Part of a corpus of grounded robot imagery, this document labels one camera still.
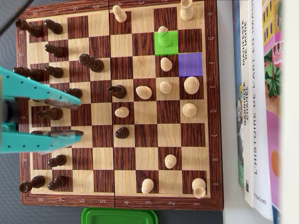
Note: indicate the light wooden king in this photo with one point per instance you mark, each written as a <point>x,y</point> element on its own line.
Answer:
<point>191,85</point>

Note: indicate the dark wooden pawn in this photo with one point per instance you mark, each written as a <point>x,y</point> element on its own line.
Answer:
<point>57,183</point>
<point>55,50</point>
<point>54,72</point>
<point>74,91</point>
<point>122,133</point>
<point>58,160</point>
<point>54,26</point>

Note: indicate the green plastic container lid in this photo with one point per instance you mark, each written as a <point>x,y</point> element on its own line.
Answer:
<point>119,217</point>

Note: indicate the white Gabrielle Chanel book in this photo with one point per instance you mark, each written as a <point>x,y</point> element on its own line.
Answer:
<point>247,140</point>

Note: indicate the wooden folding chessboard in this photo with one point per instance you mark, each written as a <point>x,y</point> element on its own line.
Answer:
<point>102,158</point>

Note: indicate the dark wooden rook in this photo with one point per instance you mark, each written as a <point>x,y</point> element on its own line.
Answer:
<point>33,183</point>
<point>31,28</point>

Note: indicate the dark wooden knight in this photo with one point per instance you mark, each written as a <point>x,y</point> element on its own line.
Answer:
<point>118,91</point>
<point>51,114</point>

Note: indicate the light wooden bishop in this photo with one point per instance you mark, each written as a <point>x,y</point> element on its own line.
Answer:
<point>143,92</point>
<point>164,38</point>

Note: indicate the dark wooden bishop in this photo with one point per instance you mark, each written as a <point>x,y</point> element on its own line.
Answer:
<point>37,133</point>
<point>35,74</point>

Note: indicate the pink colourful illustrated book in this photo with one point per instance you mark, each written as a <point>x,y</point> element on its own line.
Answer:
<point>272,130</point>

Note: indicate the light wooden rook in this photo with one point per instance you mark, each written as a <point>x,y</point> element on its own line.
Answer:
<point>198,186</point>
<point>187,12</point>

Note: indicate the blue illustrated book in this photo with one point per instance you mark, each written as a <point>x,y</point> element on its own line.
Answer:
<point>236,70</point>

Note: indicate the light wooden pawn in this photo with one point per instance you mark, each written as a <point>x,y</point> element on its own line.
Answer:
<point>120,14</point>
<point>147,186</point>
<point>121,112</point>
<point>170,161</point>
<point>166,65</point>
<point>165,87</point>

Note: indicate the light wooden queen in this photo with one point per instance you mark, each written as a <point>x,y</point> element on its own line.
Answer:
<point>189,110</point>

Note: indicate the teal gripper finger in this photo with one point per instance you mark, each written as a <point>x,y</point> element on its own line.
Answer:
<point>30,142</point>
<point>30,89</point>

